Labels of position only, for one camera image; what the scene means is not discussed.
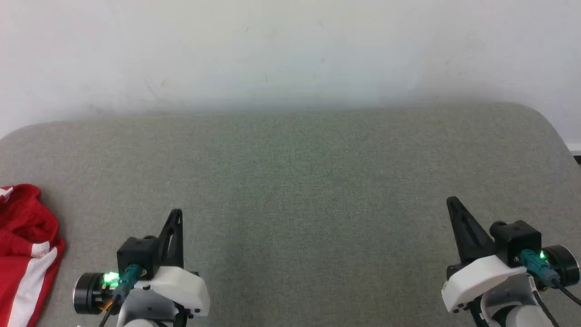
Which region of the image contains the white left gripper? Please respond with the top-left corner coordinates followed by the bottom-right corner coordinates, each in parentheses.
top-left (73, 209), bottom-right (210, 318)

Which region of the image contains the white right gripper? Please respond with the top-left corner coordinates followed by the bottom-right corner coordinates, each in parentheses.
top-left (441, 196), bottom-right (581, 314)

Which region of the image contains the left cable with teal plug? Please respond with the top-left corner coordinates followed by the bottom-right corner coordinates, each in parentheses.
top-left (98, 264), bottom-right (143, 327)

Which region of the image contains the grey-green fabric sofa seat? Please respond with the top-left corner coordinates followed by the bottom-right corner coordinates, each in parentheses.
top-left (0, 102), bottom-right (581, 327)

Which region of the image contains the red and white garment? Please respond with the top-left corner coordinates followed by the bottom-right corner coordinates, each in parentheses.
top-left (0, 183), bottom-right (65, 327)

